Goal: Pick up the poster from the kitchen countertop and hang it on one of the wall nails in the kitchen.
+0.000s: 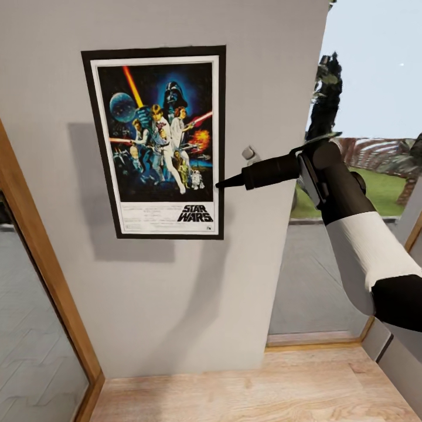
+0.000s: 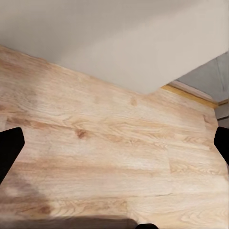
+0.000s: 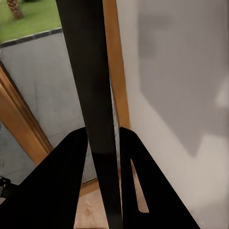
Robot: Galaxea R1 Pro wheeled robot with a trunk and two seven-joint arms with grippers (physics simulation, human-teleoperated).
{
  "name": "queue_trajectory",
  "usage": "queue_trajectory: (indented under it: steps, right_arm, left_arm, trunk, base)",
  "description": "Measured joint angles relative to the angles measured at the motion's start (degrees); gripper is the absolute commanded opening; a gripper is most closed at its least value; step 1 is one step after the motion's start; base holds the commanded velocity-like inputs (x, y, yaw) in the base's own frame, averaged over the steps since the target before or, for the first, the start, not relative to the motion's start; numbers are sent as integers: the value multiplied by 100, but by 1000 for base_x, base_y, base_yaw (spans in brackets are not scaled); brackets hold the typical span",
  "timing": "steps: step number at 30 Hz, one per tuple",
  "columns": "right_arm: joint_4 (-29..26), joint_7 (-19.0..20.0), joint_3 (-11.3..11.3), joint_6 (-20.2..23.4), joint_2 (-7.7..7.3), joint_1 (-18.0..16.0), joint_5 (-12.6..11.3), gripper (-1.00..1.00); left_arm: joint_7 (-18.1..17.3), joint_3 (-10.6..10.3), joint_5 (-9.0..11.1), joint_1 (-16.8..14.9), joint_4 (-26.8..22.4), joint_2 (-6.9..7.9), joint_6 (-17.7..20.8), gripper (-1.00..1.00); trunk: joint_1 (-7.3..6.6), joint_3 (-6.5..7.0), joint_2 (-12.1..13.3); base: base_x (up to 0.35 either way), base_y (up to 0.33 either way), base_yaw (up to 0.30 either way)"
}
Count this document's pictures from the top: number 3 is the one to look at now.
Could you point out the poster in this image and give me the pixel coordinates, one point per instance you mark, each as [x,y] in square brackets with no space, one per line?
[84,31]

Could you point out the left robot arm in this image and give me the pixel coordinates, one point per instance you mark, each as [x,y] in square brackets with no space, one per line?
[6,188]

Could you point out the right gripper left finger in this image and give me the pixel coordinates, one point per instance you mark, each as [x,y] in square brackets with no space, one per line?
[47,198]

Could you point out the door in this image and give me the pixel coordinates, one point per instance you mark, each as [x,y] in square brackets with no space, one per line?
[39,103]

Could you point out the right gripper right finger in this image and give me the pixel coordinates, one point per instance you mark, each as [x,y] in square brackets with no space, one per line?
[166,210]

